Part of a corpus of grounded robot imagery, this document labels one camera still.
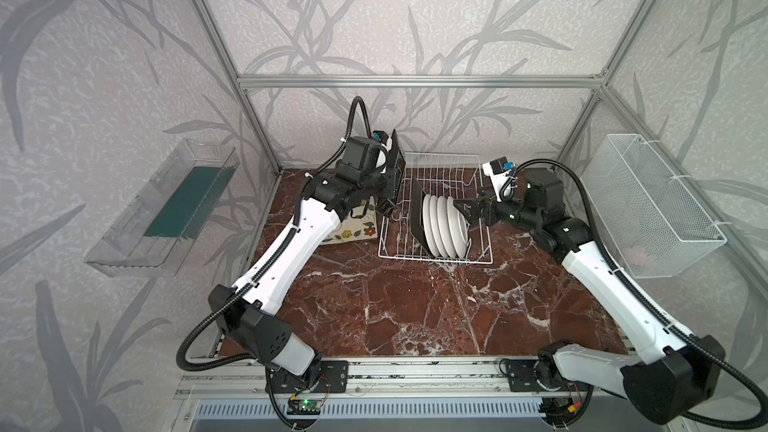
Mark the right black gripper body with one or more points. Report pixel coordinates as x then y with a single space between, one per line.
480 211

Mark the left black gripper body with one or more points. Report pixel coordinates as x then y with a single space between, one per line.
395 164

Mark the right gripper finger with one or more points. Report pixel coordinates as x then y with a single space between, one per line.
467 207
469 221

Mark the floral square plate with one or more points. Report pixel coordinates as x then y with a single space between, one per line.
394 172
360 224

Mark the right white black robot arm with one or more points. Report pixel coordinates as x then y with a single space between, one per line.
672 369

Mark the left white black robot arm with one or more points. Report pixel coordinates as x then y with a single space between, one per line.
246 313

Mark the white round plate rightmost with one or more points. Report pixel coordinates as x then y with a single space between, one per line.
459 238

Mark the white round plate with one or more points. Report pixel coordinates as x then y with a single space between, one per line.
427 227
459 238
436 232
444 226

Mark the white round plate leftmost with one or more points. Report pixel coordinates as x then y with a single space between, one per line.
427 227

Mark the pink object in basket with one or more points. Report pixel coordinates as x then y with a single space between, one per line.
638 257

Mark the green led circuit board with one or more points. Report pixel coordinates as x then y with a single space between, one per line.
305 406

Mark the white wire dish rack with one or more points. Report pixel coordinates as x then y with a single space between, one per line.
440 174

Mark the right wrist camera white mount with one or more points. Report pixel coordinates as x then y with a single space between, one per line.
503 177

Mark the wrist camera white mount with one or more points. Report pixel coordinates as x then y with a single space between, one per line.
382 146
503 177

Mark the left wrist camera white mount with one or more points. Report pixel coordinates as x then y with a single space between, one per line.
382 146

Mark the white mesh wall basket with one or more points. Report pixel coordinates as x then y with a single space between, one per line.
641 201

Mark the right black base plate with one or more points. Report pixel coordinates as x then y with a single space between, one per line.
528 375

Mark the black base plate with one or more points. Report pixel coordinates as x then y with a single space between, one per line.
528 375
322 376

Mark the aluminium frame crossbar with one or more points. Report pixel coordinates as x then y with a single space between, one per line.
248 82

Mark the aluminium front rail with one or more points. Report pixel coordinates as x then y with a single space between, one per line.
379 377

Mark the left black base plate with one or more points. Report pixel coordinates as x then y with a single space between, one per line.
322 376

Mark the clear plastic wall shelf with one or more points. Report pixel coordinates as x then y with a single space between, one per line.
154 234

